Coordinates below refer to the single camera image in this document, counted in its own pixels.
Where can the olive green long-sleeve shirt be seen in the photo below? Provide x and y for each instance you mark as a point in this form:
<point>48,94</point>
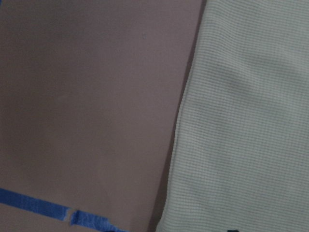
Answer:
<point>240,159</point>

